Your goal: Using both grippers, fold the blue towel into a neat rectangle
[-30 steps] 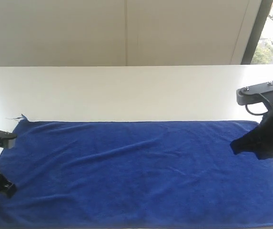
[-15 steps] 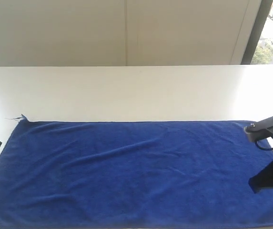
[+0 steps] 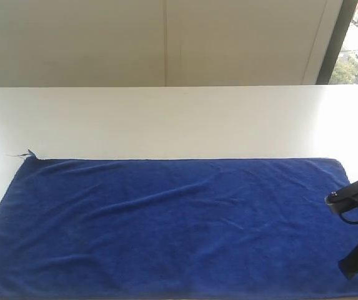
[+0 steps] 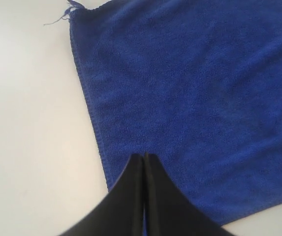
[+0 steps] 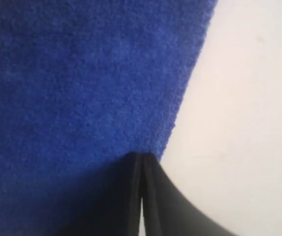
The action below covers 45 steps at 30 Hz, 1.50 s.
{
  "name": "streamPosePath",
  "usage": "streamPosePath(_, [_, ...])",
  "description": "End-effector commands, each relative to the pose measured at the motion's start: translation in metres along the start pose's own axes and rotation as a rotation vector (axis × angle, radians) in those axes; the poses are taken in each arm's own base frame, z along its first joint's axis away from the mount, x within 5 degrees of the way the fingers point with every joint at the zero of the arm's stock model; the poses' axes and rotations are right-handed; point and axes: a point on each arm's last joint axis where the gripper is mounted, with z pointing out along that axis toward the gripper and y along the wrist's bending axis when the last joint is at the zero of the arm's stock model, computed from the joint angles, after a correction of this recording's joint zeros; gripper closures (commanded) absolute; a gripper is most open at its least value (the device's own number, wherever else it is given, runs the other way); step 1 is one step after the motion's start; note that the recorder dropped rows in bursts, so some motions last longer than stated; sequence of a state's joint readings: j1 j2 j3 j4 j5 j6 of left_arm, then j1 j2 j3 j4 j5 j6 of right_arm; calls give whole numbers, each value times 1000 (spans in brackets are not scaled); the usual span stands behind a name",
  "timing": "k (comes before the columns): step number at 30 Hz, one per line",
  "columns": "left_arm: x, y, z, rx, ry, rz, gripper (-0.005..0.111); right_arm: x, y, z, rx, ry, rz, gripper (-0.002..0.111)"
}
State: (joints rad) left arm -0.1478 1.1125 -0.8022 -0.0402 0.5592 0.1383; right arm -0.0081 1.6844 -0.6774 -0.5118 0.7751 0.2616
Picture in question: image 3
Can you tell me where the blue towel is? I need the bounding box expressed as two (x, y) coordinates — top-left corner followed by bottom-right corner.
(0, 153), (358, 299)

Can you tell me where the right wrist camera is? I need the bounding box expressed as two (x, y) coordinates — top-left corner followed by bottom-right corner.
(325, 179), (358, 219)

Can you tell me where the dark window frame post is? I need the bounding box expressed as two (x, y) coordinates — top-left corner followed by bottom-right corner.
(316, 0), (358, 85)

